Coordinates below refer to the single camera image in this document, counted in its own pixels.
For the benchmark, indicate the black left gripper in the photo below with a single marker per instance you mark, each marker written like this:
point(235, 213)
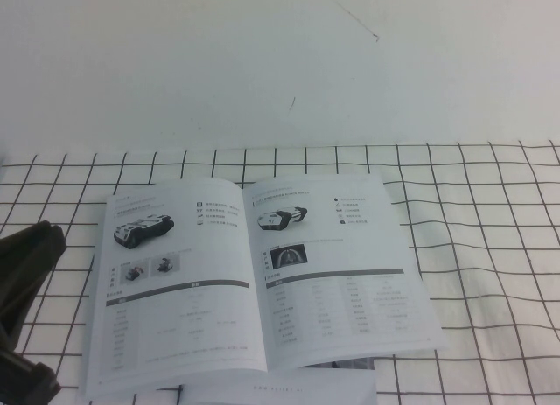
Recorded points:
point(26, 383)

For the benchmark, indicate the white booklet with web address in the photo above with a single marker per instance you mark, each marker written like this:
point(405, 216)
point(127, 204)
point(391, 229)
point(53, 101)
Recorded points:
point(280, 392)

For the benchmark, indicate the white black-grid tablecloth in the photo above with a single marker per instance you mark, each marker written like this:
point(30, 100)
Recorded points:
point(481, 291)

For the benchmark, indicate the white product catalogue book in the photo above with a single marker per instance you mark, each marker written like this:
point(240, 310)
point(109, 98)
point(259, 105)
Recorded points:
point(262, 291)

